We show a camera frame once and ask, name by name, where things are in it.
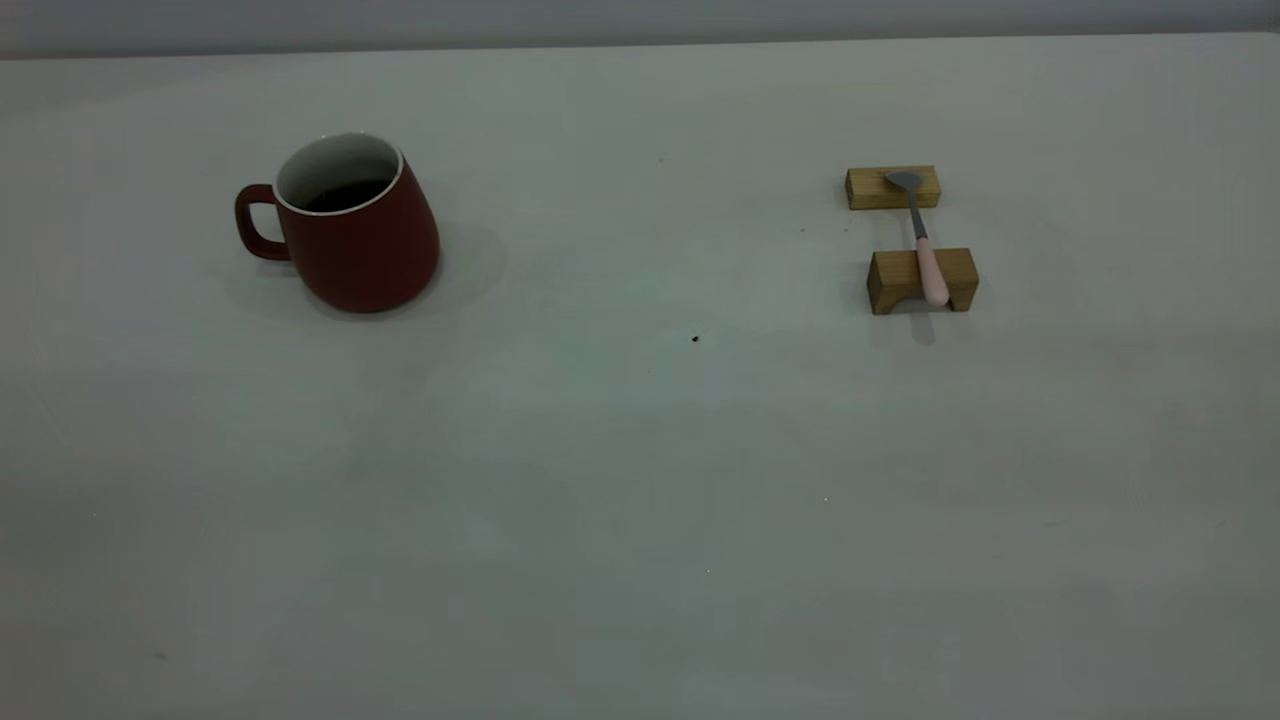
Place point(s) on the red ceramic mug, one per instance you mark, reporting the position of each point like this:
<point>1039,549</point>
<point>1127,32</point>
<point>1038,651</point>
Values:
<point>365,250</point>

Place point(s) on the arched wooden block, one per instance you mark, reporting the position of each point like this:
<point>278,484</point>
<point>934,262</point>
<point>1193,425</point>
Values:
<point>895,272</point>

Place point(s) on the flat wooden block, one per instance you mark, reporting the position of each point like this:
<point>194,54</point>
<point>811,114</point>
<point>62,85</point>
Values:
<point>868,190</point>

